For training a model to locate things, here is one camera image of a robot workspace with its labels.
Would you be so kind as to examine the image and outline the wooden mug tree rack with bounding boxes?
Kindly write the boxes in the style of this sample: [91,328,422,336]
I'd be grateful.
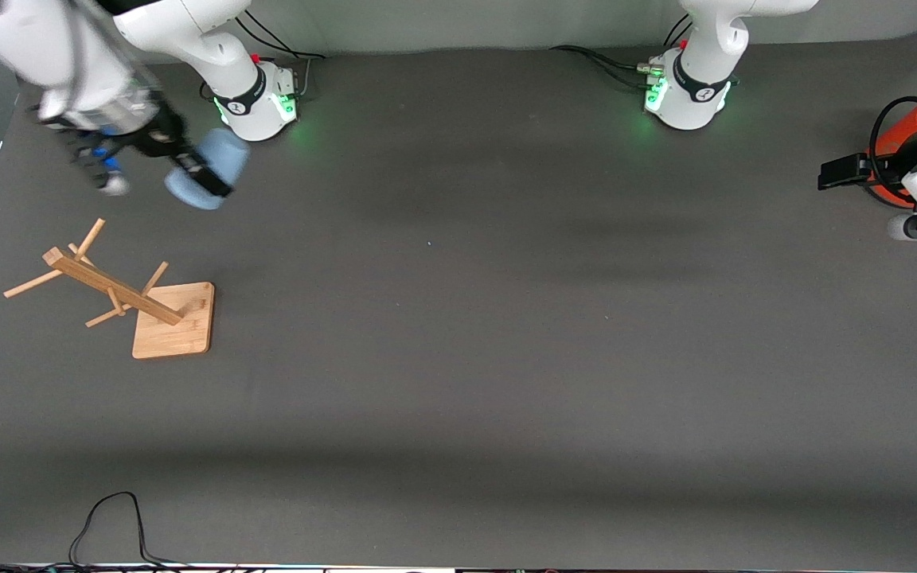
[3,217,215,361]

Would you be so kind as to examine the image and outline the orange cylinder with grey lid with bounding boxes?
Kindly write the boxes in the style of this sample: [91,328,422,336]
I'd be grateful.
[864,80,917,209]

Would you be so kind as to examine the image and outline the dark grey table cloth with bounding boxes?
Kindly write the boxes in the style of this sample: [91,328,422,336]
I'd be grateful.
[0,30,917,568]

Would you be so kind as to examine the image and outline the black looped cable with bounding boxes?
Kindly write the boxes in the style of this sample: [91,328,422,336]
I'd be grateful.
[68,492,189,568]

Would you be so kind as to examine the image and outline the black arm base cables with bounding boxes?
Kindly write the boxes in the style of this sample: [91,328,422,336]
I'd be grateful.
[236,10,326,101]
[549,14,694,90]

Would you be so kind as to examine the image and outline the light blue cup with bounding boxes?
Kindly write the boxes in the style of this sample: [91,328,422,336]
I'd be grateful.
[164,127,252,212]

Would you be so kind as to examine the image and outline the black right arm base cables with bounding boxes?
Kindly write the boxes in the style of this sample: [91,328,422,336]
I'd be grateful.
[236,10,326,101]

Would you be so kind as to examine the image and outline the black left arm base cables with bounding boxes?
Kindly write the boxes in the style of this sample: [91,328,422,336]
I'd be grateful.
[549,14,694,90]

